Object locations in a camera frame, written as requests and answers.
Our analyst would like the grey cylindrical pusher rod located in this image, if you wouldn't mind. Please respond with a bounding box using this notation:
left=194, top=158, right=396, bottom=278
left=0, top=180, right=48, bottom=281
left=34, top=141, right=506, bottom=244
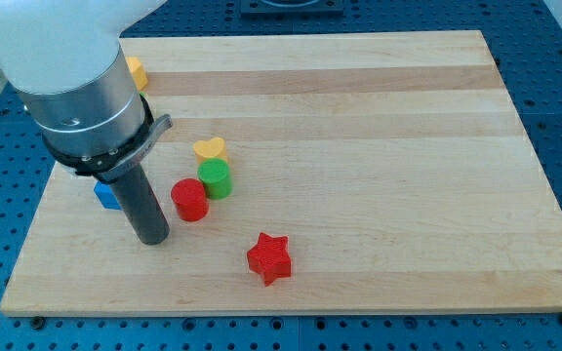
left=109, top=165, right=170, bottom=246

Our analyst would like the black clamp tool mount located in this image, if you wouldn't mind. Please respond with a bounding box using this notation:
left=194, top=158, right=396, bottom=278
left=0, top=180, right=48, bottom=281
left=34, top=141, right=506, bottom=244
left=42, top=95, right=173, bottom=183

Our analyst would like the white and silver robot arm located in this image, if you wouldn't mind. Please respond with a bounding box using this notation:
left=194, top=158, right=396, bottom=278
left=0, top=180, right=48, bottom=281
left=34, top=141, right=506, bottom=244
left=0, top=0, right=172, bottom=245

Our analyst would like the blue block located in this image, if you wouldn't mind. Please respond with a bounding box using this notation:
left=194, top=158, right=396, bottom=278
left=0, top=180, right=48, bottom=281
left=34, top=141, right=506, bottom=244
left=94, top=181, right=121, bottom=211

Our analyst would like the red cylinder block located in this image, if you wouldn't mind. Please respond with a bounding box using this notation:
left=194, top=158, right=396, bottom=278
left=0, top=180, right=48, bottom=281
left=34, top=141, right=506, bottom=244
left=170, top=178, right=209, bottom=222

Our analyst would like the green cylinder block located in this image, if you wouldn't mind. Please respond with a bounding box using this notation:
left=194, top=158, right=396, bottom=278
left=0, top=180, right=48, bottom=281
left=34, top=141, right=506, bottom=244
left=197, top=158, right=232, bottom=200

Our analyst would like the yellow heart block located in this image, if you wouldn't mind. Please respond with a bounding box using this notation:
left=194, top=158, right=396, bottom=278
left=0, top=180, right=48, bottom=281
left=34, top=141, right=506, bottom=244
left=193, top=136, right=228, bottom=164

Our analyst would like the yellow block at back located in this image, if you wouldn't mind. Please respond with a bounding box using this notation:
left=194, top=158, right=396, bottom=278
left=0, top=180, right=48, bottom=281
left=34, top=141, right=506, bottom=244
left=126, top=57, right=148, bottom=91

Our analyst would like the red star block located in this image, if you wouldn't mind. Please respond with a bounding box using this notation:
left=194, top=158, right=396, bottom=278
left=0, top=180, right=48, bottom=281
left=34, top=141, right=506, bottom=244
left=247, top=232, right=292, bottom=287

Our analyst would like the light wooden board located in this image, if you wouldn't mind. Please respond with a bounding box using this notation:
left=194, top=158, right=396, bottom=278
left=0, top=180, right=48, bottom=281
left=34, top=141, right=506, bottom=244
left=0, top=31, right=562, bottom=317

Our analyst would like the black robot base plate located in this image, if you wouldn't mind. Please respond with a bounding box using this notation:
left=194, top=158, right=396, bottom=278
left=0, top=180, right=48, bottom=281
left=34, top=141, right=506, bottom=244
left=237, top=0, right=344, bottom=16

